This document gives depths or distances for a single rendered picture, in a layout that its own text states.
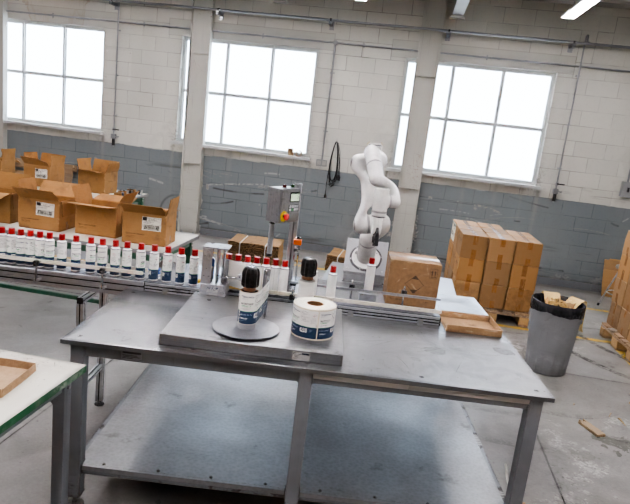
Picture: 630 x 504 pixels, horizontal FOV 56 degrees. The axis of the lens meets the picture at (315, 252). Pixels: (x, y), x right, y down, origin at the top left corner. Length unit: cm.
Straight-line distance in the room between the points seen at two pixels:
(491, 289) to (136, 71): 596
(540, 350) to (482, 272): 142
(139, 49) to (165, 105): 87
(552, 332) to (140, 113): 662
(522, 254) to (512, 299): 49
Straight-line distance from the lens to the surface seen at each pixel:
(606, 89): 892
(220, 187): 903
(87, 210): 500
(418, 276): 353
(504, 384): 277
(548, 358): 538
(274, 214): 325
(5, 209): 535
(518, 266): 653
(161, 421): 336
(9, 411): 227
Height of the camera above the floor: 184
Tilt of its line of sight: 12 degrees down
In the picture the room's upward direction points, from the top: 7 degrees clockwise
